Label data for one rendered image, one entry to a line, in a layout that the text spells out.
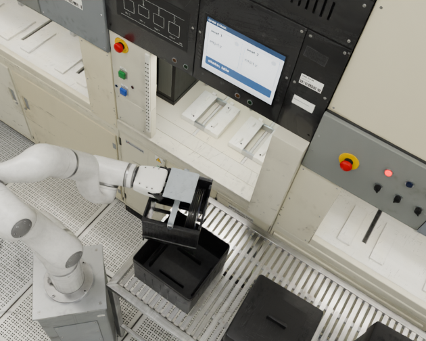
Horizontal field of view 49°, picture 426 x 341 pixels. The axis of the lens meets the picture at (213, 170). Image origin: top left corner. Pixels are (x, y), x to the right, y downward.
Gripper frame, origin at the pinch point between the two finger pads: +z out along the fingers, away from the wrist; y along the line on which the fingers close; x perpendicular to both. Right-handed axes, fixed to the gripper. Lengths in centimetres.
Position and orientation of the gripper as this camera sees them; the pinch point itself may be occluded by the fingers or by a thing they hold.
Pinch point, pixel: (179, 187)
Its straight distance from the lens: 159.8
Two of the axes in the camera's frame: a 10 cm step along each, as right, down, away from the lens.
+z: 9.7, 2.3, -0.3
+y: -2.1, 7.9, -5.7
